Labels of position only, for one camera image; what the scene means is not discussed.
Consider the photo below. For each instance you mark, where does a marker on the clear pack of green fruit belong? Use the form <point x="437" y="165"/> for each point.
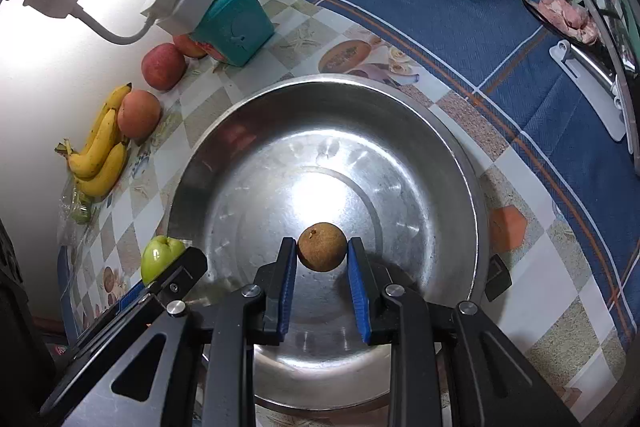
<point x="77" y="207"/>

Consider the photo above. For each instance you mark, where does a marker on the yellow banana bunch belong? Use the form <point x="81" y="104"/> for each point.
<point x="97" y="152"/>

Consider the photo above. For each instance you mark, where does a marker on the small brown round fruit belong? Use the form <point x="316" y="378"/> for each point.
<point x="322" y="247"/>

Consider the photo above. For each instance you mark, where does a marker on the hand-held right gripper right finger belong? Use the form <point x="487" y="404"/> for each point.
<point x="357" y="287"/>

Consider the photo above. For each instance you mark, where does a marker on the red apple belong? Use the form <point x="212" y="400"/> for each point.
<point x="187" y="46"/>
<point x="162" y="66"/>
<point x="139" y="112"/>

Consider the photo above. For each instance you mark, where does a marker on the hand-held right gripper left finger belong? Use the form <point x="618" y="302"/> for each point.
<point x="287" y="287"/>

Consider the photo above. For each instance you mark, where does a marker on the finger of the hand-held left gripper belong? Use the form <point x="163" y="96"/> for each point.
<point x="185" y="269"/>

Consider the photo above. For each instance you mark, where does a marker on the teal plastic box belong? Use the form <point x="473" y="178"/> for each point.
<point x="235" y="27"/>

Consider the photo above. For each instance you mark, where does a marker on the green apple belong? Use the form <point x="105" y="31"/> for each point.
<point x="157" y="257"/>

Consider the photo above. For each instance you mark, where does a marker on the large steel bowl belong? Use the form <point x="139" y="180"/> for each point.
<point x="325" y="147"/>

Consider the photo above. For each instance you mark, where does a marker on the checkered printed tablecloth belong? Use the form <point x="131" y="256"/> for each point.
<point x="525" y="257"/>

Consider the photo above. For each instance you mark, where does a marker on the blue plaid cloth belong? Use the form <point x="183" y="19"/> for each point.
<point x="450" y="37"/>

